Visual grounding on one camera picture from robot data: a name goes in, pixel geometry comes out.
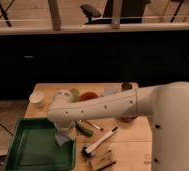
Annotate clear plastic cup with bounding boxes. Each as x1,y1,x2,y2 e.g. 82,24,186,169
103,87,117,96

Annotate green plastic tray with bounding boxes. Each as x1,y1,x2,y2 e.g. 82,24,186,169
3,118,76,171

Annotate orange bowl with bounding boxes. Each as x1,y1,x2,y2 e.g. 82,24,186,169
79,92,98,101

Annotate green cucumber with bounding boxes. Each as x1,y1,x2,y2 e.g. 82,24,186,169
76,122,93,137

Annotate blue sponge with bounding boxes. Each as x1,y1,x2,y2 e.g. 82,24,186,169
55,133,69,146

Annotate dark metal can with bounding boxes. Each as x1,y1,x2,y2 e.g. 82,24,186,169
121,82,132,91

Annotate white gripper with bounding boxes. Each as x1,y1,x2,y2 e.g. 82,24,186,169
54,122,72,134

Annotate white dish brush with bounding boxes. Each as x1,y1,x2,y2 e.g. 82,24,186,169
82,127,117,158

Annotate green plastic cup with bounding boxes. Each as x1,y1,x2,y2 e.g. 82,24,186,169
69,88,79,102

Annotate dark brown bowl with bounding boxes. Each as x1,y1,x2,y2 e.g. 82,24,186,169
117,116,137,123

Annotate wooden block holder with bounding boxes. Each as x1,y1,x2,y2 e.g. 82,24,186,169
90,150,116,171

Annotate black office chair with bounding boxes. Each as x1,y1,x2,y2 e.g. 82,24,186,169
79,0,152,25

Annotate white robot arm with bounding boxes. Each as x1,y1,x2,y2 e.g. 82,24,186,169
47,82,189,171

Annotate metal spoon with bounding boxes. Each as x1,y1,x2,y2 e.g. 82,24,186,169
81,120,104,131

